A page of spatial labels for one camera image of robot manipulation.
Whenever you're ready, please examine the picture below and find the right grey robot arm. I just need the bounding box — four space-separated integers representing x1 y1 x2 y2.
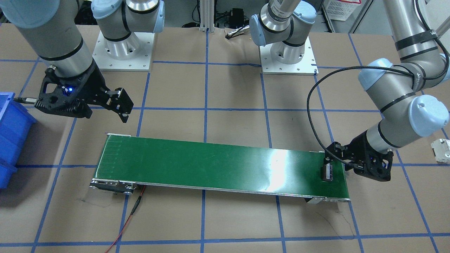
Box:
1 0 165 123

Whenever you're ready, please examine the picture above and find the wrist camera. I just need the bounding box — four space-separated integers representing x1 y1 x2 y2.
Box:
13 65 92 118
353 150 393 182

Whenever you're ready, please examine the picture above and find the blue plastic bin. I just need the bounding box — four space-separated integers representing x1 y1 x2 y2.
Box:
0 92 36 189

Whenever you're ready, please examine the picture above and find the green conveyor belt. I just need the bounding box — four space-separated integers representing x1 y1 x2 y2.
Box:
90 134 351 203

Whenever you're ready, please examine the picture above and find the red black power wire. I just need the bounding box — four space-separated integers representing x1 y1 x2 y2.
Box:
104 186 147 253

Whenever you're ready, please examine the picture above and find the black braided camera cable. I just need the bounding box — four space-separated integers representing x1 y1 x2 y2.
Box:
307 0 442 166

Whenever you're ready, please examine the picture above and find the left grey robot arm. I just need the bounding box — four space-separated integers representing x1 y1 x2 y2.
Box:
311 0 449 173

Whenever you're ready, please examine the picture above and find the aluminium frame post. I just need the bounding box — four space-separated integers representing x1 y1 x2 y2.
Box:
199 0 215 33

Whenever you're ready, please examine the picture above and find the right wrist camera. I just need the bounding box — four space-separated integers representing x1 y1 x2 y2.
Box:
13 65 92 118

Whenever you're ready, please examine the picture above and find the black cylindrical capacitor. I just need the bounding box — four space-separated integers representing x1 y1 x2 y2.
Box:
321 162 333 182

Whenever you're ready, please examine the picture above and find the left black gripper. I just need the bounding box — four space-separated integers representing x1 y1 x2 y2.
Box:
323 132 375 173

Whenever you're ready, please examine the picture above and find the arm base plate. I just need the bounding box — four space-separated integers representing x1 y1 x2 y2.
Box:
92 32 155 72
259 37 319 75

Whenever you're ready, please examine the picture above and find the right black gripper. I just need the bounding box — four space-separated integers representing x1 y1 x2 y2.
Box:
58 62 134 123

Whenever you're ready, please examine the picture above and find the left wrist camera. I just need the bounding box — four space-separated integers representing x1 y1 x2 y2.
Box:
353 150 393 182

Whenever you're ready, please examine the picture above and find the white red circuit breaker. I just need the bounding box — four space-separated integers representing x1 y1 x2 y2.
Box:
431 139 450 162

